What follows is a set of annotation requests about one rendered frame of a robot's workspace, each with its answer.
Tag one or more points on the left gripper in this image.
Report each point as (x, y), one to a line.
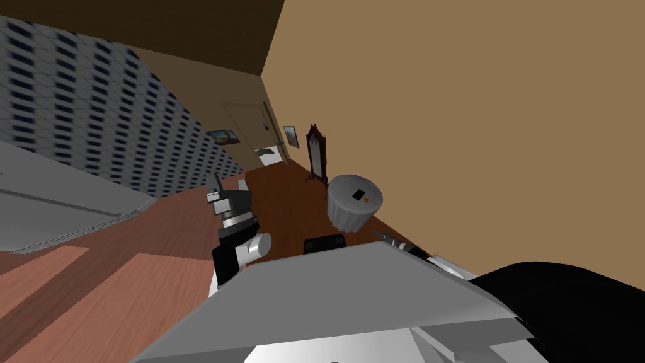
(231, 202)

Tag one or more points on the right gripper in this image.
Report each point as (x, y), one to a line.
(387, 238)

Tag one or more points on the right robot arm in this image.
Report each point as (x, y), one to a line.
(569, 312)

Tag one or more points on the round table with white cloth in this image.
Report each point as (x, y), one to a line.
(352, 206)

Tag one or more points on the tan door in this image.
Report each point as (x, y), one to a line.
(252, 132)

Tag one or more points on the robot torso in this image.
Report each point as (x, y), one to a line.
(352, 302)

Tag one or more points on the dark red framed standing mirror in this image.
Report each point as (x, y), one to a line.
(316, 154)

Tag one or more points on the large grey flat block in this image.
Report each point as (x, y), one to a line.
(55, 201)

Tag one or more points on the landscape picture on wall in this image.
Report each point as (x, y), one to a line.
(222, 137)

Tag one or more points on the small framed picture on wall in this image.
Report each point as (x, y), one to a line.
(291, 137)

